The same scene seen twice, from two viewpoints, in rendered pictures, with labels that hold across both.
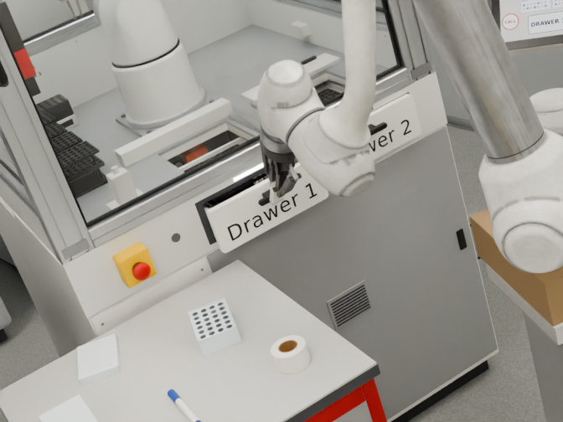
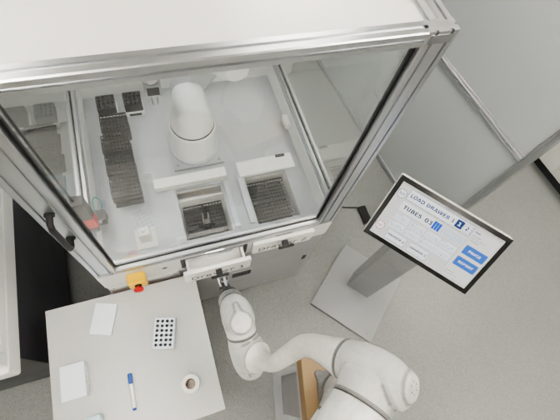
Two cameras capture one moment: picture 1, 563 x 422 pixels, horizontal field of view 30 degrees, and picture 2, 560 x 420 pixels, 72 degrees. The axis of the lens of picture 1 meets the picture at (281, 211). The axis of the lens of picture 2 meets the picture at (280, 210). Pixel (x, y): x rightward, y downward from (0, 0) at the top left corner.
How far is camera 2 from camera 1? 1.73 m
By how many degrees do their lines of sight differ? 37
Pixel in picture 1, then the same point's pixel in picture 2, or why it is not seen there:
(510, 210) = not seen: outside the picture
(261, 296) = (194, 317)
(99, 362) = (102, 325)
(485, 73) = not seen: outside the picture
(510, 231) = not seen: outside the picture
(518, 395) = (293, 296)
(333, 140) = (247, 370)
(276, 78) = (234, 327)
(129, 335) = (124, 305)
